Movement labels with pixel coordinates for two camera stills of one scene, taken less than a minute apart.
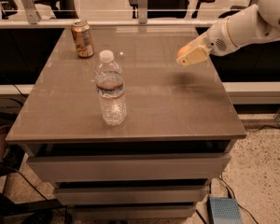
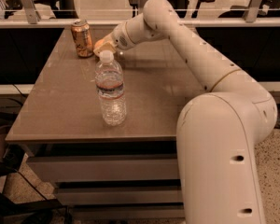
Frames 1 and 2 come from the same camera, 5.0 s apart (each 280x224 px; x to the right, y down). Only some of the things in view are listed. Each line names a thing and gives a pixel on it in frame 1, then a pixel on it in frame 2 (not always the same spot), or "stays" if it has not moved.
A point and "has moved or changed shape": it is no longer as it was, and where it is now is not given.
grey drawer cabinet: (177, 133) stays
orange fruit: (183, 50) has moved or changed shape
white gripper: (217, 38) to (120, 38)
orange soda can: (82, 38) stays
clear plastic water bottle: (109, 79) stays
